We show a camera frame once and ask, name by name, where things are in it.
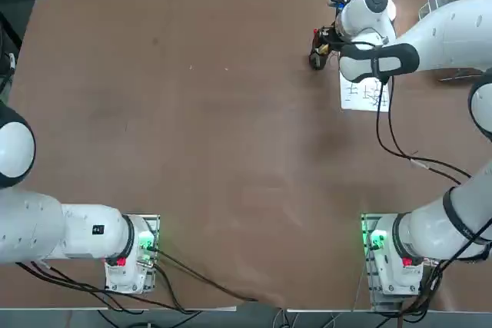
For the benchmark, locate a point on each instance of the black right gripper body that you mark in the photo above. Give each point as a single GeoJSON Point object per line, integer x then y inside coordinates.
{"type": "Point", "coordinates": [332, 36]}

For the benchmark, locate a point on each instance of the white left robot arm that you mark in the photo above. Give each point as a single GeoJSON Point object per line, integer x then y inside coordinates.
{"type": "Point", "coordinates": [38, 224]}

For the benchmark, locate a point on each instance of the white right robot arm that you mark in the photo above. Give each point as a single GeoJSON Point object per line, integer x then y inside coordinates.
{"type": "Point", "coordinates": [442, 28]}

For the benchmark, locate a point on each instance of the black mesh pen holder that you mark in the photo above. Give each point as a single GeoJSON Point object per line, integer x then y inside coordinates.
{"type": "Point", "coordinates": [318, 62]}

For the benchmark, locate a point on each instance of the white A4 paper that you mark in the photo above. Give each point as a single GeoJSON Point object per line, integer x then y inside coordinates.
{"type": "Point", "coordinates": [357, 93]}

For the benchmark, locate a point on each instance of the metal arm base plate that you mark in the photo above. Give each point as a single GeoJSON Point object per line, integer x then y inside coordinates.
{"type": "Point", "coordinates": [374, 301]}
{"type": "Point", "coordinates": [153, 220]}

